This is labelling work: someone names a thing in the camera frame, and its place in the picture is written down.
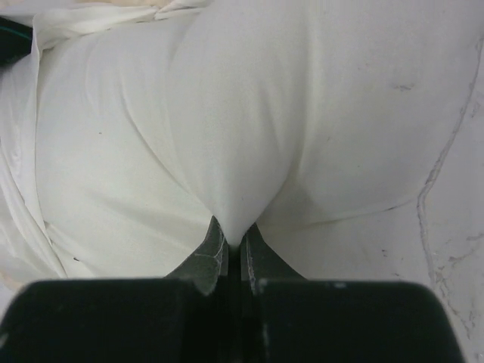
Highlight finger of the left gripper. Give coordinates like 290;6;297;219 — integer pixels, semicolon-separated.
0;17;33;69

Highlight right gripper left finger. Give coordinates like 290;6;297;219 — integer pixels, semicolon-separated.
1;219;229;362

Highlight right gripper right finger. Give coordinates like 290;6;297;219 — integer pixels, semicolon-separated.
240;226;464;362

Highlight white ruffled pillowcase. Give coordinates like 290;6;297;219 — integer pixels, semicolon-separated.
1;1;211;283

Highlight white pillow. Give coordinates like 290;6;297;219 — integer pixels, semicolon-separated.
36;1;483;278

